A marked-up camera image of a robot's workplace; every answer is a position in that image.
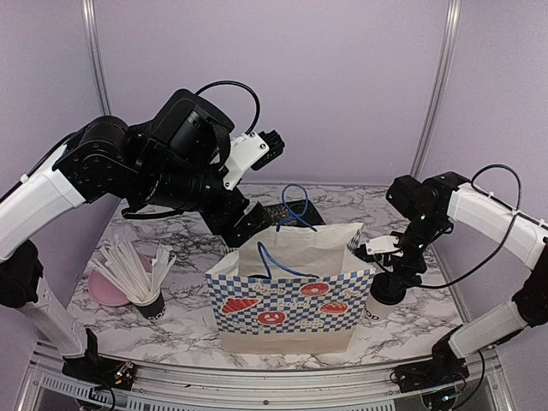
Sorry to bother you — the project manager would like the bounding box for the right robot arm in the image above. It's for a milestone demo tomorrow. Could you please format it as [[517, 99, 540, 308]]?
[[384, 171, 547, 384]]

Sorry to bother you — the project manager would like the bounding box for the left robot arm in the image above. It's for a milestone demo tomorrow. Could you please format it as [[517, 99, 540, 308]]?
[[1, 89, 284, 381]]

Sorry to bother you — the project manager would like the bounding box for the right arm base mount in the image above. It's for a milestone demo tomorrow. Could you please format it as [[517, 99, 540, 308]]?
[[390, 334, 470, 393]]

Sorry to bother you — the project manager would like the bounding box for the left aluminium frame post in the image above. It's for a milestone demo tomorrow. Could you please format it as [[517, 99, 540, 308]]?
[[81, 0, 112, 115]]

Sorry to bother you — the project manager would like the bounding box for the black floral square plate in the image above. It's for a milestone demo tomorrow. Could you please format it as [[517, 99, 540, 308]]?
[[265, 200, 325, 227]]

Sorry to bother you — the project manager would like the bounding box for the aluminium front rail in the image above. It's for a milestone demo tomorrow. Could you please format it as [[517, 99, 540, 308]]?
[[14, 342, 515, 410]]

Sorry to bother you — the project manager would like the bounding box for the black plastic cup lid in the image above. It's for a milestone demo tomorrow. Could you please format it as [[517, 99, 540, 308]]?
[[370, 272, 407, 306]]

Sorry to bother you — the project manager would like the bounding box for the aluminium frame post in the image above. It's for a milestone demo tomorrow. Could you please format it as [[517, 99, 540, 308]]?
[[410, 0, 462, 178], [81, 0, 112, 115]]

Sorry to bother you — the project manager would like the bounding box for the blue checkered paper bag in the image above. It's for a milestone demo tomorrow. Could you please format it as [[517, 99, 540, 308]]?
[[204, 183, 378, 355]]

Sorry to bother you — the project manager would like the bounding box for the black cup holding straws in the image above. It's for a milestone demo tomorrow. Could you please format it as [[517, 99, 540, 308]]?
[[130, 289, 166, 321]]

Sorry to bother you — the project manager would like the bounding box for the pink round plate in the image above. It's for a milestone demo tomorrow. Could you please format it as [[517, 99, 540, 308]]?
[[87, 259, 133, 307]]

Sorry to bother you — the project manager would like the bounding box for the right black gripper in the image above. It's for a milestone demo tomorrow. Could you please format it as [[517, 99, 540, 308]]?
[[383, 210, 444, 294]]

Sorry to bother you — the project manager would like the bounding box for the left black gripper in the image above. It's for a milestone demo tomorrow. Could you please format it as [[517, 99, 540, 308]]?
[[134, 158, 276, 247]]

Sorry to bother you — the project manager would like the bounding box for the right aluminium frame post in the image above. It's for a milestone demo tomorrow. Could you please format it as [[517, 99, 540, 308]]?
[[410, 0, 462, 178]]

